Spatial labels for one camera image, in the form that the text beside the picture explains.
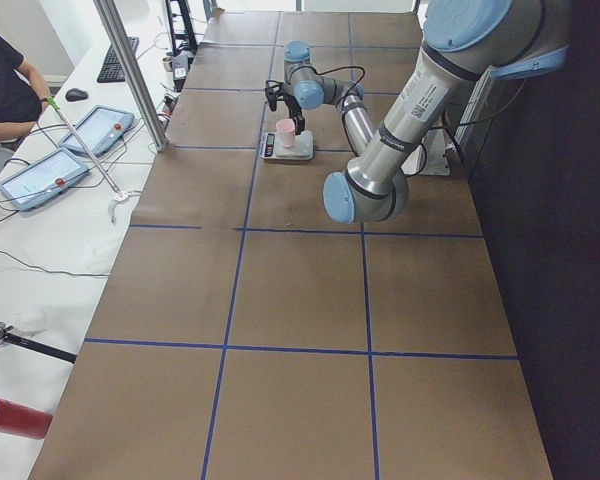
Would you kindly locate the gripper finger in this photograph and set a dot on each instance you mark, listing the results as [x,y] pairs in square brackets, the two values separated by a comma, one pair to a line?
[299,122]

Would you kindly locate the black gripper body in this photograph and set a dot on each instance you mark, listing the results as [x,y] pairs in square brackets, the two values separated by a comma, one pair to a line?
[295,111]

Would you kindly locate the pink paper cup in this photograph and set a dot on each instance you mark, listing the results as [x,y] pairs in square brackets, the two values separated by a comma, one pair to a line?
[285,132]

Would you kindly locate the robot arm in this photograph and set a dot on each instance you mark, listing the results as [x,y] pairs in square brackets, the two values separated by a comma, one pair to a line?
[461,41]

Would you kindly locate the silver electronic kitchen scale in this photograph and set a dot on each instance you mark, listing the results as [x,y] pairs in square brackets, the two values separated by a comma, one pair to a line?
[271,148]

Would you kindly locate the small metal cup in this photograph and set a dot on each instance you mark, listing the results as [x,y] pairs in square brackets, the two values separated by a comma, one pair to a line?
[168,63]

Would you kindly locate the black box white label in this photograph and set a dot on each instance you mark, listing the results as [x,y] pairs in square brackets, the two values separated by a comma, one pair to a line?
[180,69]

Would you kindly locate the black keyboard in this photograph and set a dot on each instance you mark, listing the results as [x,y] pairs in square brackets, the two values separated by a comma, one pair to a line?
[111,70]

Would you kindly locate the far teach pendant tablet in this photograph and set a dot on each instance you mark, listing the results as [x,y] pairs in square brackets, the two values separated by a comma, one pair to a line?
[103,127]

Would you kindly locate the teach pendant tablet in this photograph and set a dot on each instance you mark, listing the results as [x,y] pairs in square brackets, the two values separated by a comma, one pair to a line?
[43,180]
[103,127]

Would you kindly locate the black computer mouse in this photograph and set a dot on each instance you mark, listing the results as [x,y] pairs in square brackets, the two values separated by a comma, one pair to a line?
[76,94]

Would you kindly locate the thin metal rod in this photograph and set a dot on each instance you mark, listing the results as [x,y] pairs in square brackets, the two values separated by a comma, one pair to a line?
[120,195]

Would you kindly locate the near teach pendant tablet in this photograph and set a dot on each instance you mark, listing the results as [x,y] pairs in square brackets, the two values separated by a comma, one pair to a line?
[43,180]

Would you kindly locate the person in black shirt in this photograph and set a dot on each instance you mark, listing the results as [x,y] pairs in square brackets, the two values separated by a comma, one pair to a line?
[24,93]

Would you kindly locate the red cylinder bottle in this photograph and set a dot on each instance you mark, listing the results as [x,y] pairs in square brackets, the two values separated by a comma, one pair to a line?
[23,421]

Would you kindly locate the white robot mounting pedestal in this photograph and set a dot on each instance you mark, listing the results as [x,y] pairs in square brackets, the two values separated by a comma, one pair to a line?
[469,103]

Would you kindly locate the aluminium frame post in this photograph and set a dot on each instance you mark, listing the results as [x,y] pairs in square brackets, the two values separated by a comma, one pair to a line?
[117,34]

